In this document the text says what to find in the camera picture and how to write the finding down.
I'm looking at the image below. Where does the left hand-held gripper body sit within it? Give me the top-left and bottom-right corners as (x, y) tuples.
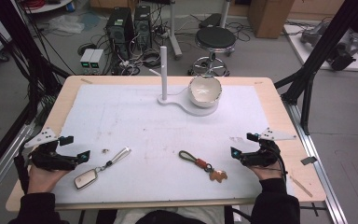
(23, 126), (79, 172)

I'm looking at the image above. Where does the grey metal stand leg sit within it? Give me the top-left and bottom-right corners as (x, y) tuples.
(167, 0), (184, 61)

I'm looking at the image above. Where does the white round table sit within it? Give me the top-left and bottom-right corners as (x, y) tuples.
(21, 0), (75, 14)

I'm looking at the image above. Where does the slim black computer tower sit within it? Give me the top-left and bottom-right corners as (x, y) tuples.
(133, 5), (152, 50)

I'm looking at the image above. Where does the white ceramic bowl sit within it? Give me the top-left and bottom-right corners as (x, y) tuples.
(187, 75), (223, 109)

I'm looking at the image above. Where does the black foot pedal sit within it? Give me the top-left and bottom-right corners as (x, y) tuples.
(198, 13), (223, 29)

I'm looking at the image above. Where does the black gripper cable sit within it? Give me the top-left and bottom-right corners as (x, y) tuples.
(271, 148), (289, 185)

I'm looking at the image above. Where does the grey tape piece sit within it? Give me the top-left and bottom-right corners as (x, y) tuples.
(300, 156), (318, 166)

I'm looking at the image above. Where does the silver keychain with rectangular tag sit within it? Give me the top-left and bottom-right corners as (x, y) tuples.
(74, 147), (132, 190)

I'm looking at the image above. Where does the clear plastic bag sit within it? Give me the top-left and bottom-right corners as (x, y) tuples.
(47, 13), (86, 35)

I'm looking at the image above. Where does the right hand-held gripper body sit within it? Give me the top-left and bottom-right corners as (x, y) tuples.
(239, 127), (297, 168)

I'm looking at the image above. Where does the person's right hand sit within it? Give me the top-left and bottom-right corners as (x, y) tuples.
(250, 161), (285, 181)

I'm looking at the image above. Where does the black round stool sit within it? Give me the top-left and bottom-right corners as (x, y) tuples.
(187, 26), (237, 77)

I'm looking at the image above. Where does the black frame stand with cables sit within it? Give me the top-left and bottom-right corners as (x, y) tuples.
(0, 0), (71, 125)

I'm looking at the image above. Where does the large black computer tower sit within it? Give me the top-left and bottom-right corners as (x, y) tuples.
(105, 7), (134, 60)

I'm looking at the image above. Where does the black wrist strap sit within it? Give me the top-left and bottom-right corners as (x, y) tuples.
(13, 153), (31, 194)

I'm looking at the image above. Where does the tangle of floor cables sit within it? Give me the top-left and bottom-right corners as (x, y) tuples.
(111, 46), (162, 77)

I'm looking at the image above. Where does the white key stand with post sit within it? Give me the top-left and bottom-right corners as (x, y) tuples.
(148, 46), (222, 117)

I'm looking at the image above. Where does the white bench power supply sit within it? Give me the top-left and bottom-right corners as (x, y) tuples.
(89, 49), (105, 75)
(79, 49), (96, 75)

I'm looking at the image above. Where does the white floor board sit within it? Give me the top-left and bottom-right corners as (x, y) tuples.
(282, 23), (358, 73)

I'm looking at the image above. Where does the green loop keychain brown tag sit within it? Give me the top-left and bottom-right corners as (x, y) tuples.
(178, 150), (228, 184)

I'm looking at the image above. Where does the person's left hand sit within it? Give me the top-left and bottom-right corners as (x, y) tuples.
(27, 162), (71, 194)

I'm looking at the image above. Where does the aluminium rail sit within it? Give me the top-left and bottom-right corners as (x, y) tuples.
(0, 122), (35, 208)
(283, 102), (350, 224)

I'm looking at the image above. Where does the brown cardboard box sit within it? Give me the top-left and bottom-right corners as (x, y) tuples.
(248, 0), (295, 39)

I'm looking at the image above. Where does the grey machine on floor board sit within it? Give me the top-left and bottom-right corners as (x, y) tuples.
(300, 21), (358, 72)

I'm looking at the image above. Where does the thin wooden stick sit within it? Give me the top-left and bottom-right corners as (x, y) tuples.
(288, 175), (313, 198)

